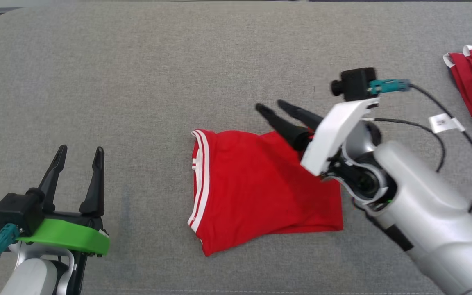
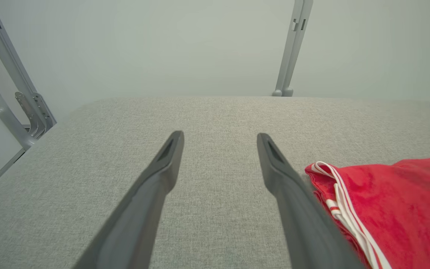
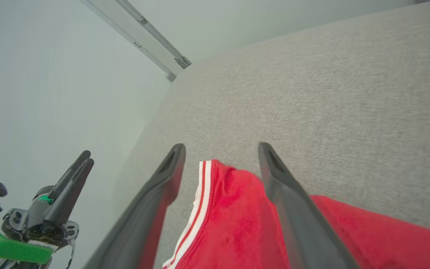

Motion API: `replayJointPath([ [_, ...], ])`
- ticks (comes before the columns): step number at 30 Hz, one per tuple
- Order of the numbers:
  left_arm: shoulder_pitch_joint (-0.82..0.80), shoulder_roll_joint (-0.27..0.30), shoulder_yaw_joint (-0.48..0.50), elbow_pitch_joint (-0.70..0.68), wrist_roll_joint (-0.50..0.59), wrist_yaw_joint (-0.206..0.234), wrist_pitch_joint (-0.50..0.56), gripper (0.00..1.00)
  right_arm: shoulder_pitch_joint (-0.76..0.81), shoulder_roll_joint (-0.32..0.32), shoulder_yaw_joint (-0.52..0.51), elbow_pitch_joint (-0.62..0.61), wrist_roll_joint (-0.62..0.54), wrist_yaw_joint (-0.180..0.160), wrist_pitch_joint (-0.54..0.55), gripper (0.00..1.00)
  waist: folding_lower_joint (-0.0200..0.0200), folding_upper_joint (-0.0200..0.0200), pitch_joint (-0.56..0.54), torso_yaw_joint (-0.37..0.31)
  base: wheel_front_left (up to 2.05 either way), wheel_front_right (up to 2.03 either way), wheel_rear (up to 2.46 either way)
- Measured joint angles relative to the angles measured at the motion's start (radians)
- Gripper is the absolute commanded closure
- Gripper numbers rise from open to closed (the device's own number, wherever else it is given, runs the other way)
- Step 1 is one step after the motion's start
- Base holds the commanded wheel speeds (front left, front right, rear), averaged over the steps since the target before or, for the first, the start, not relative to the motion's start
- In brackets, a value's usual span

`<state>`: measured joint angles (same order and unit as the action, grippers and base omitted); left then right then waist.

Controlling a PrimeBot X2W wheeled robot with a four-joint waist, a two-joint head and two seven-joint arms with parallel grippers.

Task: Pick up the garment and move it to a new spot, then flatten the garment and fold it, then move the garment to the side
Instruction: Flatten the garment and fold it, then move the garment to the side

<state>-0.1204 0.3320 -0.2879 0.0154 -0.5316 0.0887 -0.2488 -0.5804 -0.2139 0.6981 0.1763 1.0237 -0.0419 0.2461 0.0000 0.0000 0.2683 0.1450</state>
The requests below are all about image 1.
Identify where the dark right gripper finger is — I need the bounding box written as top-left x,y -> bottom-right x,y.
277,99 -> 325,132
255,103 -> 312,152

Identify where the black cable teal plug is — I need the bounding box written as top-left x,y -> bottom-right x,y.
368,78 -> 472,213
0,223 -> 20,295

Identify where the red Bulls basketball jersey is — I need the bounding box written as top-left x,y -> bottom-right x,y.
187,129 -> 344,258

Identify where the left black cable teal plug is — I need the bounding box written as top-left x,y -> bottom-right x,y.
0,223 -> 20,295

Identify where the white cable label tag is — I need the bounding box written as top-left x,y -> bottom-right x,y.
429,113 -> 465,134

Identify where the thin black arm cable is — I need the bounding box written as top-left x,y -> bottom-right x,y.
361,118 -> 447,173

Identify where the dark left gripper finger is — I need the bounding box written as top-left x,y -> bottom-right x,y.
36,144 -> 68,213
79,146 -> 105,218

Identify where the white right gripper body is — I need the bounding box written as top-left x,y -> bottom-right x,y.
300,97 -> 381,177

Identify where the right black cable teal plug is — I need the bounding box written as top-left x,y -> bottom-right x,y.
368,78 -> 472,213

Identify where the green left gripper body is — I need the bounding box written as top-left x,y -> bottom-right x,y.
0,211 -> 111,259

